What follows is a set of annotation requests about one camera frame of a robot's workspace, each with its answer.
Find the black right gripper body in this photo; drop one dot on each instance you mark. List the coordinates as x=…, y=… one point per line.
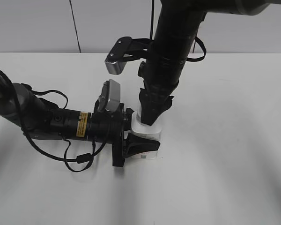
x=161, y=72

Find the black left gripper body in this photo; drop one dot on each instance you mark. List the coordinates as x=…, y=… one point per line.
x=108, y=128

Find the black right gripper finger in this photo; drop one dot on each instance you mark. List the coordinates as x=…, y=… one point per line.
x=153, y=104

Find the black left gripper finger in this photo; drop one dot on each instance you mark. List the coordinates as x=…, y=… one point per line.
x=138, y=147
x=128, y=112

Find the white yili changqing bottle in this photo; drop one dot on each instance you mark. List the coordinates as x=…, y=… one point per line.
x=146, y=131

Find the white bottle cap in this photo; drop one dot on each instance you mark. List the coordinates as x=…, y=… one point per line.
x=138, y=115

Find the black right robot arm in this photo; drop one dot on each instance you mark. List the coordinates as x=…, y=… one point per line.
x=176, y=30

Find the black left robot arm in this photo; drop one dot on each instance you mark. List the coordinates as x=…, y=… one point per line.
x=40, y=119

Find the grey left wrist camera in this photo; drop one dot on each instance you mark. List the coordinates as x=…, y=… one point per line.
x=109, y=99

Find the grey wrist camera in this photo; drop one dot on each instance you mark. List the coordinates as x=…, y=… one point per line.
x=115, y=59
x=109, y=99

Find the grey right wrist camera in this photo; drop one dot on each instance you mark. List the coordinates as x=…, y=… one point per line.
x=115, y=59

